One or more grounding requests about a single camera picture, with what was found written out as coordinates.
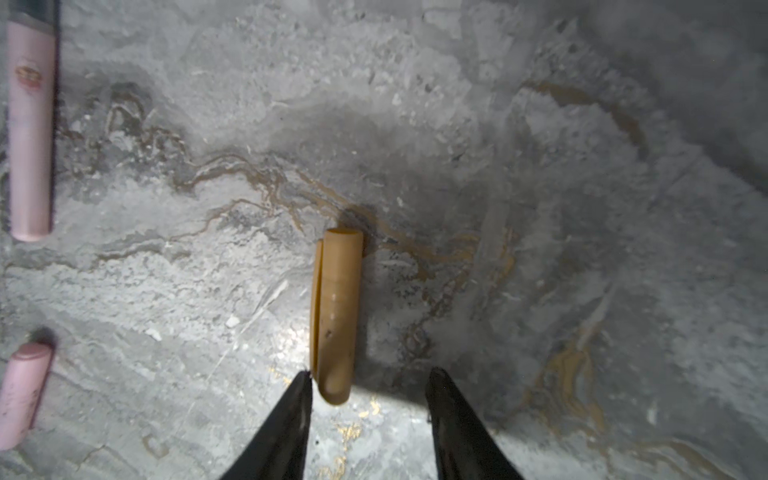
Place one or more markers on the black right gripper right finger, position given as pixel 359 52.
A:
pixel 463 447

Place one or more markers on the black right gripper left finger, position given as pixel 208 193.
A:
pixel 279 448

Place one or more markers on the pink pen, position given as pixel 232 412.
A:
pixel 32 64

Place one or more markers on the pink pen cap left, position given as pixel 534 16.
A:
pixel 21 389

